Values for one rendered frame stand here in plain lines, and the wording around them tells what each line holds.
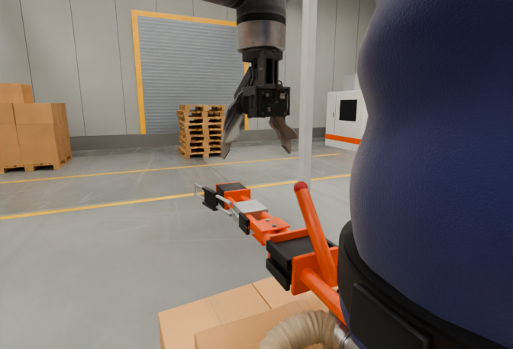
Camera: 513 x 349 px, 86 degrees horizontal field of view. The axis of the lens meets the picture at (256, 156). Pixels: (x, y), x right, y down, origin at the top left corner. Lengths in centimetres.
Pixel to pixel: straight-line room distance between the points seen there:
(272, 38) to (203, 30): 927
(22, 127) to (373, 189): 695
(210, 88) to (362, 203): 939
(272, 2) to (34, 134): 665
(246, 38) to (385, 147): 38
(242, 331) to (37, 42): 956
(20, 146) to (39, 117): 66
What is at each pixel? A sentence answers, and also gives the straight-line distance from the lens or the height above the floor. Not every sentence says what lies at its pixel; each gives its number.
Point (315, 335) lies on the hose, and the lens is 44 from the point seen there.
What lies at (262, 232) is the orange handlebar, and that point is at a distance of 53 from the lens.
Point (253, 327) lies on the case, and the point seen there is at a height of 94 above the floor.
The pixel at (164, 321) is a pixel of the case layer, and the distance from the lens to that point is 122.
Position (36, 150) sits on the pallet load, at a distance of 704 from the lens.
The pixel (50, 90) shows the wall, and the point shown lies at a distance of 966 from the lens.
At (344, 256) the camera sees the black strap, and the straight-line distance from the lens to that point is 23.
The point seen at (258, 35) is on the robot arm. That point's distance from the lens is 51.
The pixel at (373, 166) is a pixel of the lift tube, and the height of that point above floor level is 128.
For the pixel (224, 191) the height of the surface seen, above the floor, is 110.
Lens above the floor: 133
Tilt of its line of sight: 11 degrees down
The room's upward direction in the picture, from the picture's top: straight up
